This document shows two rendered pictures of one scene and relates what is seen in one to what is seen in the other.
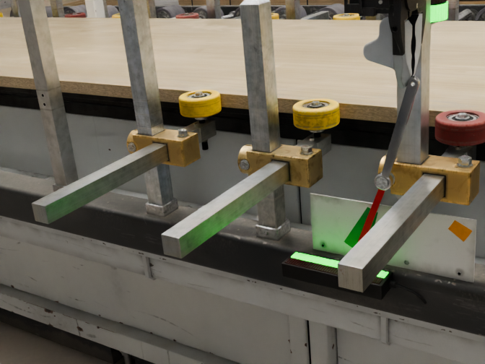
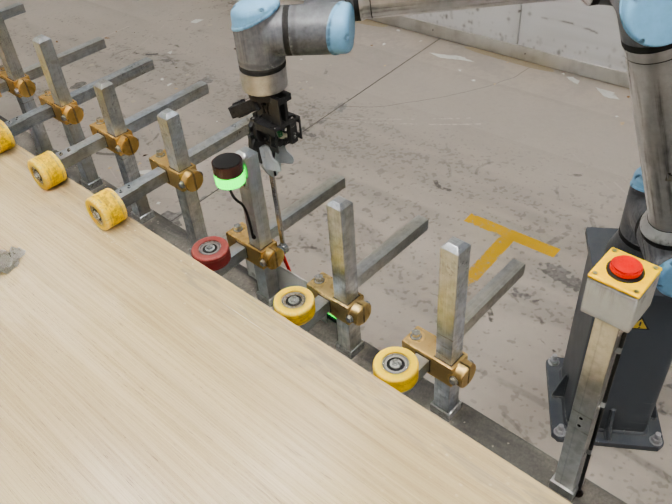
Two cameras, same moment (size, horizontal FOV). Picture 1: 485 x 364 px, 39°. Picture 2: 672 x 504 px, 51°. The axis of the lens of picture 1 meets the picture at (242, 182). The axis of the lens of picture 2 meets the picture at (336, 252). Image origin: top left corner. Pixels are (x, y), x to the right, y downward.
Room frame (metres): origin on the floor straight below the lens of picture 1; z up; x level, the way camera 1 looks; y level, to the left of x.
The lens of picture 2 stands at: (2.07, 0.12, 1.87)
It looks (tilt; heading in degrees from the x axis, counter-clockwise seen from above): 41 degrees down; 190
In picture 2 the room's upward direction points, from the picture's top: 5 degrees counter-clockwise
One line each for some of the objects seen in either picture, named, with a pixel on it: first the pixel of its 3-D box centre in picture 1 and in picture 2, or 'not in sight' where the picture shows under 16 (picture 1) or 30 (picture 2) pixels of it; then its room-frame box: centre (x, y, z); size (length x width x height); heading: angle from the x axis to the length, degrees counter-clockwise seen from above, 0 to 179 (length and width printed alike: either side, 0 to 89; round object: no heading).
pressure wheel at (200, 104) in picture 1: (202, 120); (395, 382); (1.27, 0.07, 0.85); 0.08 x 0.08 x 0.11
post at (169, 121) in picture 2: not in sight; (188, 199); (0.77, -0.45, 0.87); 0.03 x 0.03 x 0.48; 55
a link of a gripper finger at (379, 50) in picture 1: (385, 53); (283, 156); (0.84, -0.19, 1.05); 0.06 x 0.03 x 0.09; 55
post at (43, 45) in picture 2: not in sight; (69, 120); (0.49, -0.86, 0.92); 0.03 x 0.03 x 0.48; 55
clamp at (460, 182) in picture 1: (428, 175); (254, 247); (0.91, -0.27, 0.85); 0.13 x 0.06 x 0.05; 55
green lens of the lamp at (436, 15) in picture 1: (425, 11); (229, 176); (0.96, -0.28, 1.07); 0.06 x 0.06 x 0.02
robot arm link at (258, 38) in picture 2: not in sight; (259, 34); (0.85, -0.21, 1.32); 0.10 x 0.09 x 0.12; 93
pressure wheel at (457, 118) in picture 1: (461, 149); (214, 265); (0.98, -0.34, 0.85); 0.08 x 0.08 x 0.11
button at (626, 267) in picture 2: not in sight; (625, 269); (1.35, 0.37, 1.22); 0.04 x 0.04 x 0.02
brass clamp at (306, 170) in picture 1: (279, 163); (338, 300); (1.05, -0.06, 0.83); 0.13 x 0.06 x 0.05; 55
